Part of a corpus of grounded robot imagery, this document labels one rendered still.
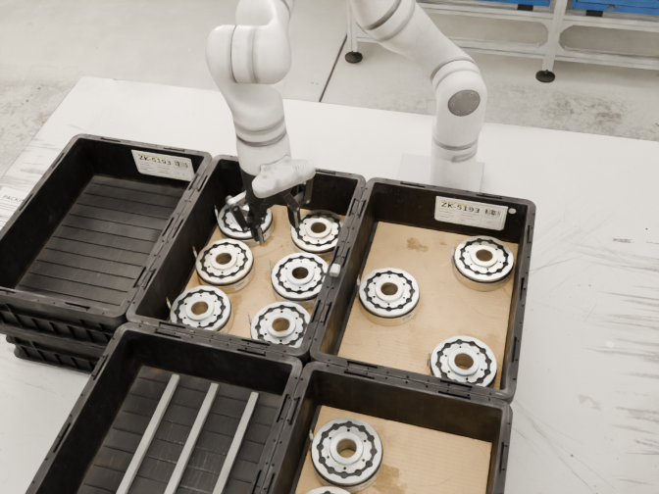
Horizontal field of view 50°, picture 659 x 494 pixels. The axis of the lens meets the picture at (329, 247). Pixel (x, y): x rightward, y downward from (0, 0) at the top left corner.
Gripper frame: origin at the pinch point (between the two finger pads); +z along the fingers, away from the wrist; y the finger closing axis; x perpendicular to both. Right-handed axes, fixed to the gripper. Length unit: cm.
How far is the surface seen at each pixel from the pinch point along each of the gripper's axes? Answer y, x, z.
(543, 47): -165, -106, 85
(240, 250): 3.4, -10.8, 14.3
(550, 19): -166, -106, 72
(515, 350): -21.0, 34.0, 7.7
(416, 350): -12.7, 21.5, 17.6
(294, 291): -0.6, 2.4, 14.6
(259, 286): 3.4, -4.0, 17.5
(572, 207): -67, 2, 30
